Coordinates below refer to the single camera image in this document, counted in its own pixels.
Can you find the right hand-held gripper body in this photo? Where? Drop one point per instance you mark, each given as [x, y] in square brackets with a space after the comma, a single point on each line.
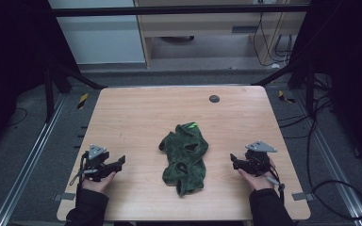
[257, 161]

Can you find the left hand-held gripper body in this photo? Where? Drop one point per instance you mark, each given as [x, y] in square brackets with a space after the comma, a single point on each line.
[98, 163]

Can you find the person's right hand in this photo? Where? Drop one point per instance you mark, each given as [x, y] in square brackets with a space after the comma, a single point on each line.
[259, 181]

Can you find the person's left hand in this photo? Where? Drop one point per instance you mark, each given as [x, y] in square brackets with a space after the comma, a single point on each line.
[99, 185]

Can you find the dark green crumpled garment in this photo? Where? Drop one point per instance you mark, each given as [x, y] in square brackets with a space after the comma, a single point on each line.
[185, 157]

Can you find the dark round table grommet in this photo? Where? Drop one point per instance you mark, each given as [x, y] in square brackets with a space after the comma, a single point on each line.
[214, 99]

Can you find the yellow black striped tape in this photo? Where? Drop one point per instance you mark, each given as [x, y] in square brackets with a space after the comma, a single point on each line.
[82, 101]
[285, 97]

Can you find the black metal stand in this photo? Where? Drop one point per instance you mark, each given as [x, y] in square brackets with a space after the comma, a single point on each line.
[59, 84]
[301, 81]

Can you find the white cabinet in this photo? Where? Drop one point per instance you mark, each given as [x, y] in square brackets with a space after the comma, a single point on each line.
[100, 37]

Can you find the light wooden desk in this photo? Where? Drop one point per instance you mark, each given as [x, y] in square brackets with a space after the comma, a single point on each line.
[201, 26]

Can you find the grey metal table bracket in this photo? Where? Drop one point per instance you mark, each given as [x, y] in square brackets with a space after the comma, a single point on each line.
[302, 196]
[64, 196]

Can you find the aluminium floor rail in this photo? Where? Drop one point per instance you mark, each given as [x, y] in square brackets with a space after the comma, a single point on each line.
[28, 163]
[336, 166]

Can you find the black horizontal frame bar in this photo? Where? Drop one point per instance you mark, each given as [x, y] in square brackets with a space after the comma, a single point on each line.
[176, 11]

